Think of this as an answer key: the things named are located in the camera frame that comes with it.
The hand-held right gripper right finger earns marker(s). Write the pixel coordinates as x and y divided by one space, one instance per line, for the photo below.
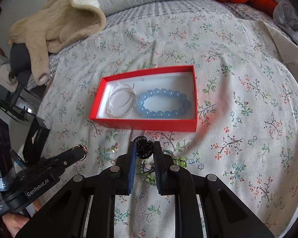
159 171

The red jewelry box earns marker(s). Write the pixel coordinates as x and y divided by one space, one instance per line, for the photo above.
144 125

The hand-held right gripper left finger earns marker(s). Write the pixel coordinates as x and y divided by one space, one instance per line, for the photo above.
131 171

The black flower hair clip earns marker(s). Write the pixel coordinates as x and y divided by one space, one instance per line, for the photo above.
142 146

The dark grey chair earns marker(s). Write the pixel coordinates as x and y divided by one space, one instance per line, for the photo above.
18 57

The small gold earring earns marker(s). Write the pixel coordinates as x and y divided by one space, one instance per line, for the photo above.
116 146
108 150

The person's left hand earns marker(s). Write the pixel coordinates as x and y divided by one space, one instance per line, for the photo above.
13 224

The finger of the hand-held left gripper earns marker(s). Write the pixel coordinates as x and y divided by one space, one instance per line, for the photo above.
67 164
62 155

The white crumpled cloth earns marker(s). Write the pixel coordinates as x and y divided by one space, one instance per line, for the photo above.
286 14

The black patterned box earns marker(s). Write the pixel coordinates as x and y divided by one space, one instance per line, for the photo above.
0 138

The black cardboard box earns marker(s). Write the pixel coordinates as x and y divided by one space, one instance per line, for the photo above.
36 133

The beige fleece jacket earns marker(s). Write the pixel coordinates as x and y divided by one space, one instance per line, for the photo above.
52 22

